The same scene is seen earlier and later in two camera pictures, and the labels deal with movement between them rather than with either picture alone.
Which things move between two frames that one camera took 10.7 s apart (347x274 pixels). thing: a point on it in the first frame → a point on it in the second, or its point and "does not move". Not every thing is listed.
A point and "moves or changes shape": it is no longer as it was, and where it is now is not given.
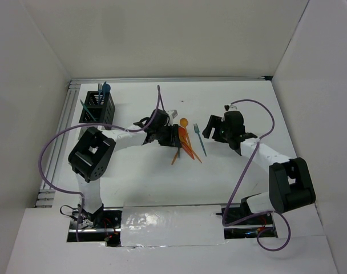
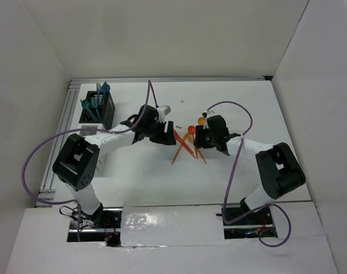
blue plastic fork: x=100 y=90 does not move
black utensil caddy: x=101 y=105 does not move
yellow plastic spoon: x=184 y=122 → x=201 y=120
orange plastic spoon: x=183 y=137 → x=192 y=130
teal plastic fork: x=197 y=131 moves or changes shape
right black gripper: x=216 y=121 → x=199 y=140
